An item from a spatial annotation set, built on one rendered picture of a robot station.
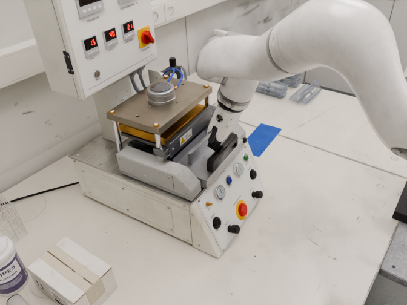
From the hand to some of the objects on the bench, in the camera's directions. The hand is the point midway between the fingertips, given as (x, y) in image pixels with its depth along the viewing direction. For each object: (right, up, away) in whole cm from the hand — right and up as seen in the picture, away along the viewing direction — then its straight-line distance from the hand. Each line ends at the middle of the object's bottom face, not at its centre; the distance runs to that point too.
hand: (214, 143), depth 101 cm
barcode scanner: (-44, -45, -14) cm, 65 cm away
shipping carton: (-36, -39, -6) cm, 54 cm away
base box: (-12, -16, +24) cm, 31 cm away
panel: (+11, -24, +10) cm, 28 cm away
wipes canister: (-55, -38, -4) cm, 67 cm away
